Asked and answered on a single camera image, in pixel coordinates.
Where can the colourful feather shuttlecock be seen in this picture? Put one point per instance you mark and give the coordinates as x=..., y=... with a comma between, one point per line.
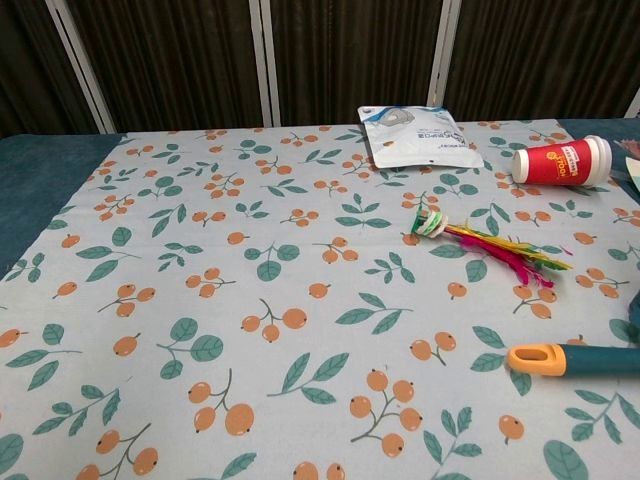
x=480, y=242

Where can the floral tablecloth with orange fruits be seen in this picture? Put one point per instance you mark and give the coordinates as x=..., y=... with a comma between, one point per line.
x=280, y=280

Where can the white mask package pouch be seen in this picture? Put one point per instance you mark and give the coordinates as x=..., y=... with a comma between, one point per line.
x=417, y=140

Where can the dark pleated folding screen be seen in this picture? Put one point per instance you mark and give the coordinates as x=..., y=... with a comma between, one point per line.
x=320, y=55

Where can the red paper cup white lid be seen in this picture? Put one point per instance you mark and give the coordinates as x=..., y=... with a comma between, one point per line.
x=560, y=161

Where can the pale card with teal edge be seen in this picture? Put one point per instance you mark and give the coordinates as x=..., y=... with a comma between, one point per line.
x=632, y=172

